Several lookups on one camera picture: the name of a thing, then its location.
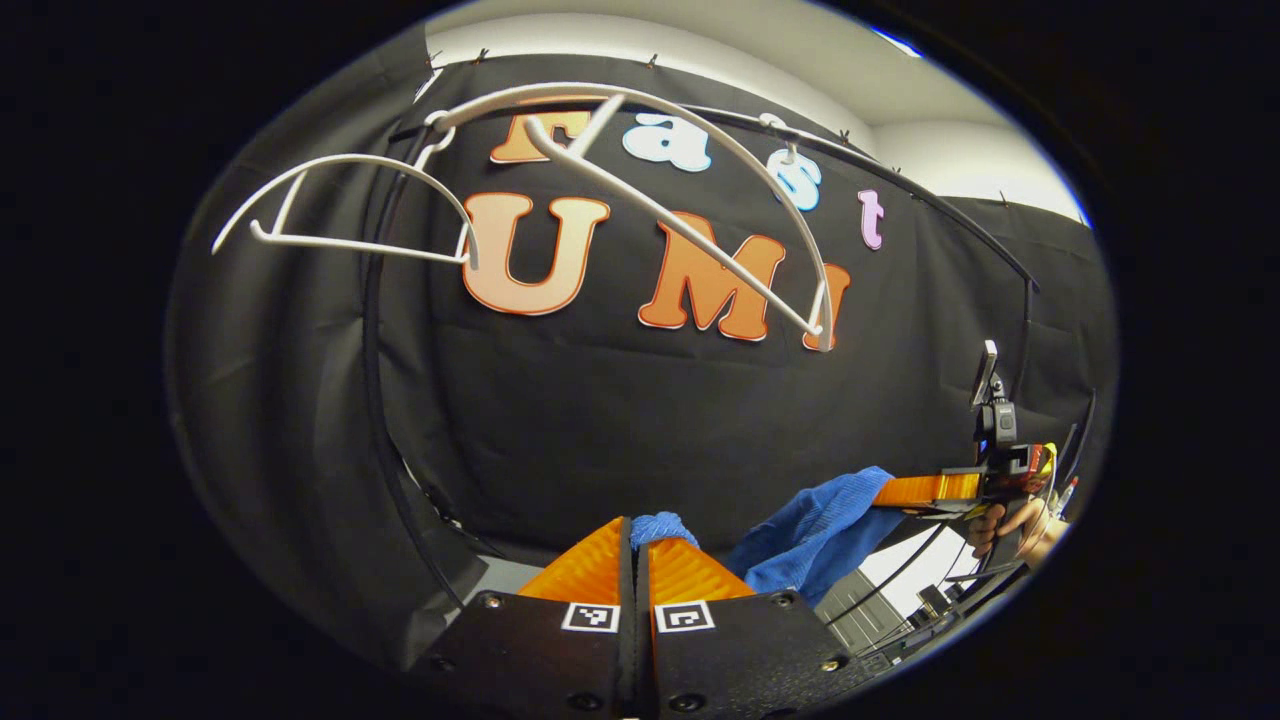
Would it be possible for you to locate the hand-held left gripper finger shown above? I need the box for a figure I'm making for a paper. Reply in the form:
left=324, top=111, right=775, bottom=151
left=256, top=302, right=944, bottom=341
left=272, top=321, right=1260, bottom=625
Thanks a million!
left=410, top=515, right=638, bottom=720
left=636, top=537, right=881, bottom=720

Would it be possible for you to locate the blue corduroy shirt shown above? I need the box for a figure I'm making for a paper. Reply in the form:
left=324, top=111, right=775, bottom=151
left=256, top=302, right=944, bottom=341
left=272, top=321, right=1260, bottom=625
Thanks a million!
left=630, top=465, right=901, bottom=609

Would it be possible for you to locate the white plastic hanger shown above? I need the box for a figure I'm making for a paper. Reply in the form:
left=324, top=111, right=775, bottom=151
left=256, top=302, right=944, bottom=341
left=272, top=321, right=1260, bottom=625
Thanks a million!
left=430, top=82, right=836, bottom=353
left=212, top=110, right=481, bottom=273

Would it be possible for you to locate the black clothes rack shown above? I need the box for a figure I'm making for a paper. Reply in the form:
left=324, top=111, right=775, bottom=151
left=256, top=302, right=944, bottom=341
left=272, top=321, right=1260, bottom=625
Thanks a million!
left=360, top=95, right=1043, bottom=613

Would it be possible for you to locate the black backdrop cloth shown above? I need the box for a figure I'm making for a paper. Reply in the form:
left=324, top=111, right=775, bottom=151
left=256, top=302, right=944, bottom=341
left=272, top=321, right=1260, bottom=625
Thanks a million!
left=165, top=25, right=1121, bottom=671

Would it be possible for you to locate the long ceiling light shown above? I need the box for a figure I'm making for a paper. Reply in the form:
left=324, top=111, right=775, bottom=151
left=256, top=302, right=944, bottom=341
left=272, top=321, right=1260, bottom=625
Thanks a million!
left=868, top=26, right=926, bottom=59

